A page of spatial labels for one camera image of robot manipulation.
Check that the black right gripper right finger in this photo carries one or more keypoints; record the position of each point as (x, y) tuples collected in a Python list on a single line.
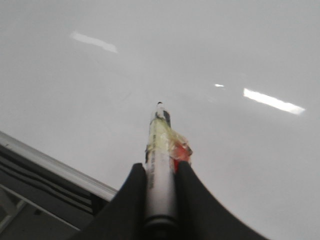
[(202, 216)]

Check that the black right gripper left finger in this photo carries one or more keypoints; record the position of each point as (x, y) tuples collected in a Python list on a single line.
[(122, 218)]

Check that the white whiteboard marker black tip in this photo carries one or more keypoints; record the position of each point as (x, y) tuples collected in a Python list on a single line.
[(165, 149)]

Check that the grey metal rail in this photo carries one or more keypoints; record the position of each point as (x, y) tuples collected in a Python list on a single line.
[(20, 219)]

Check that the white whiteboard with aluminium frame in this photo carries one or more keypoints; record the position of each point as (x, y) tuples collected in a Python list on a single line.
[(80, 80)]

